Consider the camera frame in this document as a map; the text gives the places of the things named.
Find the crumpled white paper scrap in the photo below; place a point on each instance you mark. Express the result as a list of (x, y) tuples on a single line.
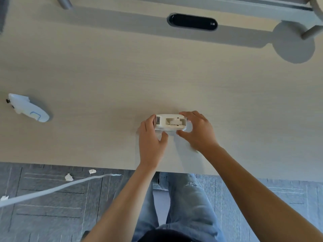
[(92, 171), (68, 177), (4, 198)]

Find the white tape dispenser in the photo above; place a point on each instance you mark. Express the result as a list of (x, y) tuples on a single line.
[(171, 121)]

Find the person's left thumb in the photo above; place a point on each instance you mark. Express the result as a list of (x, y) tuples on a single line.
[(163, 139)]

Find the blue ripped jeans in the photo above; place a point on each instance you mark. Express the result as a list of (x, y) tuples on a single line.
[(189, 206)]

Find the person's left hand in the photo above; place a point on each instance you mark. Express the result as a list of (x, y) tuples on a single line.
[(149, 143)]

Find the black shirt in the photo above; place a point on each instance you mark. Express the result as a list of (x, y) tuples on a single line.
[(165, 236)]

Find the long white tape strip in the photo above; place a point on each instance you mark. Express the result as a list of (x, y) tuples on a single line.
[(55, 189)]

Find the grey metal pole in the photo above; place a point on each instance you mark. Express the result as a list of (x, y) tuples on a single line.
[(63, 2), (312, 31)]

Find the person's right hand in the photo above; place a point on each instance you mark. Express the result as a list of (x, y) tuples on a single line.
[(200, 133)]

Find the person's right forearm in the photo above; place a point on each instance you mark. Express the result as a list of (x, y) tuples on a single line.
[(260, 196)]

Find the person's right thumb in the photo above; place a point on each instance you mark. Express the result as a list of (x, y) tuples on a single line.
[(183, 134)]

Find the white frame bar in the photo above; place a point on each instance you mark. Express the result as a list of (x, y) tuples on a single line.
[(191, 0)]

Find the white handheld controller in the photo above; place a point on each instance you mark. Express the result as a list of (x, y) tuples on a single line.
[(27, 108)]

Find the person's left forearm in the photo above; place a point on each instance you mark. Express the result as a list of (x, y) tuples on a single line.
[(126, 201)]

